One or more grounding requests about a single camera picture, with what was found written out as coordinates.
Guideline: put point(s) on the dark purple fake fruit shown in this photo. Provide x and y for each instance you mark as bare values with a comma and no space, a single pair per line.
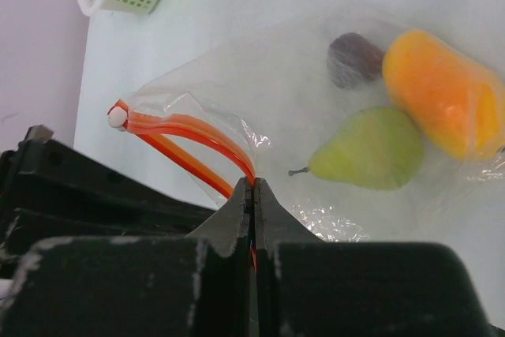
353,61

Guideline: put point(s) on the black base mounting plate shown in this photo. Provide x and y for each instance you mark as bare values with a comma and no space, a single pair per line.
49,190

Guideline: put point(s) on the orange fake peach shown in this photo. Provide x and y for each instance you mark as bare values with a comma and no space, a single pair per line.
458,103

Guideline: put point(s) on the light green fake pear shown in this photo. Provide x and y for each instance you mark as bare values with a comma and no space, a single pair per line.
375,148

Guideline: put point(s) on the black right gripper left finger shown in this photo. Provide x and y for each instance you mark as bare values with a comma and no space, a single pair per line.
197,285

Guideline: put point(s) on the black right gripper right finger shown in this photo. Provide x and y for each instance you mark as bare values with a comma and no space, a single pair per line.
308,287

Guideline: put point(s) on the clear zip top bag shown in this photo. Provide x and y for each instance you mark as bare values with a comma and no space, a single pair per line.
260,105

